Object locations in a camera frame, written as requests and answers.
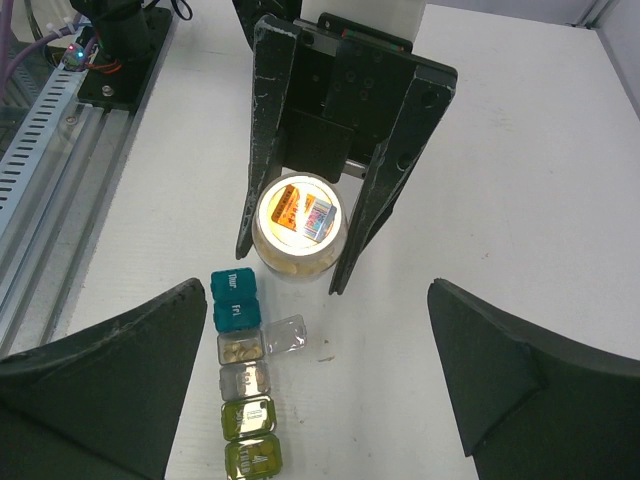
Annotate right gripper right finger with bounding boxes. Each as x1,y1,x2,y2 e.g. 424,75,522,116
427,279,639,479

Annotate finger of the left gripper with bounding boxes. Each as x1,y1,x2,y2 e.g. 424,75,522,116
329,65,458,295
235,15,301,260

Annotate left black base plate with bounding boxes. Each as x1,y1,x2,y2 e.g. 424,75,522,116
72,1,173,112

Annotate clear bottle yellow capsules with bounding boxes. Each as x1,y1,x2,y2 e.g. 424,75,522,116
252,172,348,282

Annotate weekly pill organizer strip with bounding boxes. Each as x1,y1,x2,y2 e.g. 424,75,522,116
210,268,307,479

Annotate left aluminium frame post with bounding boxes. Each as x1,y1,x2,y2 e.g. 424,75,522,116
573,0,619,29

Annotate white slotted cable duct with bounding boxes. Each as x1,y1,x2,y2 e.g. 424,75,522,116
1,69,86,234

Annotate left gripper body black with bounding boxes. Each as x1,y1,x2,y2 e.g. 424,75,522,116
234,1,444,182

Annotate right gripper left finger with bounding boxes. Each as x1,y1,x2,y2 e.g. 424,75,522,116
1,278,207,479

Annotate gold bottle cap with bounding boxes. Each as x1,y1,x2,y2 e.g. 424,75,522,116
253,172,348,258

